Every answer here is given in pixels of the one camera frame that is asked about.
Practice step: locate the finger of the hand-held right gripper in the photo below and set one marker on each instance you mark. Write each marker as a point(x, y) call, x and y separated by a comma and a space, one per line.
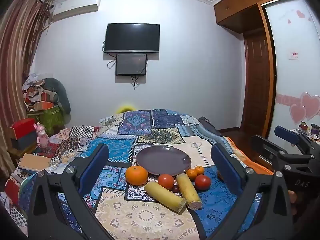
point(286, 132)
point(265, 146)

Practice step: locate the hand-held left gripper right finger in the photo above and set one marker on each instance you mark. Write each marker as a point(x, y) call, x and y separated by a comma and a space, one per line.
point(225, 165)

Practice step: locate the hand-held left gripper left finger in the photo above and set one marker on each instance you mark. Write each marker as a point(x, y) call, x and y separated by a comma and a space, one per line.
point(96, 162)

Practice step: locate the small orange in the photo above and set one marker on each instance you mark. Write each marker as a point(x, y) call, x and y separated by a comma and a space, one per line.
point(191, 173)
point(200, 170)

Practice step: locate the red tomato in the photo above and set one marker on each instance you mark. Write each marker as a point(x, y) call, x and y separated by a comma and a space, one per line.
point(165, 181)
point(202, 182)

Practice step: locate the large orange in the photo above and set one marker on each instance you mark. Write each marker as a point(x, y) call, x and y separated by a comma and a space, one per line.
point(136, 175)

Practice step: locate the yellow corn cob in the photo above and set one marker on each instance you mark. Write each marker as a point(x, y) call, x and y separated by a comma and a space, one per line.
point(188, 190)
point(165, 196)

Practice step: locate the purple round plate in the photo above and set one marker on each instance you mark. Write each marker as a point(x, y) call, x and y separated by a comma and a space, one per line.
point(162, 160)

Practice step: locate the person's right hand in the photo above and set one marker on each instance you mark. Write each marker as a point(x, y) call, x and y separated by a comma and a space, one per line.
point(292, 201)

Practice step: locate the small jar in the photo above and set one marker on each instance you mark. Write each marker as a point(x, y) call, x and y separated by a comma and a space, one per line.
point(315, 128)
point(303, 126)

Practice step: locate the black bag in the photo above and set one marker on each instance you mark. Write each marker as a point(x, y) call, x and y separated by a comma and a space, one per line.
point(207, 123)

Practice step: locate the small dark red fruit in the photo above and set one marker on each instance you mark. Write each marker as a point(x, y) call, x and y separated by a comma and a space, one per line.
point(175, 188)

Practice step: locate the brown wooden door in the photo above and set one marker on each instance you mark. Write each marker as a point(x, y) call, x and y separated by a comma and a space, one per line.
point(257, 85)

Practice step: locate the patchwork printed blanket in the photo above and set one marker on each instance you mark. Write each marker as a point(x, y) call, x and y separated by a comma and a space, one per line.
point(150, 135)

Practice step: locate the pink toy figure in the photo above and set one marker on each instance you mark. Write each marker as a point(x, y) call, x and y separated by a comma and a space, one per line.
point(41, 136)

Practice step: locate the yellow round object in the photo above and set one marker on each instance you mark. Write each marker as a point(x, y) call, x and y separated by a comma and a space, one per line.
point(125, 108)

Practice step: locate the tan cardboard box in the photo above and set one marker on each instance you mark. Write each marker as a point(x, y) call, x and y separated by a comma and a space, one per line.
point(33, 163)

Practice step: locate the green printed box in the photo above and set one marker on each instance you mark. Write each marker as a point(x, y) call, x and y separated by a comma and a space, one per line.
point(50, 117)

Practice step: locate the white heart-print wardrobe door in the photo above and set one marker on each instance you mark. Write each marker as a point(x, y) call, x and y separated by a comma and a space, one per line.
point(297, 67)

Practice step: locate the grey box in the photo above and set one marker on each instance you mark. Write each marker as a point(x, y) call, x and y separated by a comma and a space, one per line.
point(23, 142)

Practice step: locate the red label sticker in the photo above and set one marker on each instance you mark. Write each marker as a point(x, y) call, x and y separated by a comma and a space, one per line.
point(295, 54)

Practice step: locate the grey pillow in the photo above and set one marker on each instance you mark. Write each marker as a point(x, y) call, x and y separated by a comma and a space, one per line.
point(60, 92)

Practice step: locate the red box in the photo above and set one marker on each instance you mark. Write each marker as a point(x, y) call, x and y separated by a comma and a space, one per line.
point(23, 127)

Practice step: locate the pile of boxes and papers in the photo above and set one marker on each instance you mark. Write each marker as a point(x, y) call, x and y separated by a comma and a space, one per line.
point(35, 90)

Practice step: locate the brown striped curtain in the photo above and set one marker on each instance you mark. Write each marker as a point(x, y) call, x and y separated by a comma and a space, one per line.
point(17, 55)

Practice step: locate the wooden overhead cabinet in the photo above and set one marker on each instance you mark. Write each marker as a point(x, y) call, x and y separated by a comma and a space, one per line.
point(240, 7)

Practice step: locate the white air conditioner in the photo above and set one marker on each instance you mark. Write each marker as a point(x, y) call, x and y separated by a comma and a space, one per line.
point(75, 6)

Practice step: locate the small black wall monitor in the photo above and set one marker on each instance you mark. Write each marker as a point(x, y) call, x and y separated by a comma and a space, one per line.
point(131, 64)

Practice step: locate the black wall television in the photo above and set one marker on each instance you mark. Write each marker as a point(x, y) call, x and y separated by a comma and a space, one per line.
point(132, 37)

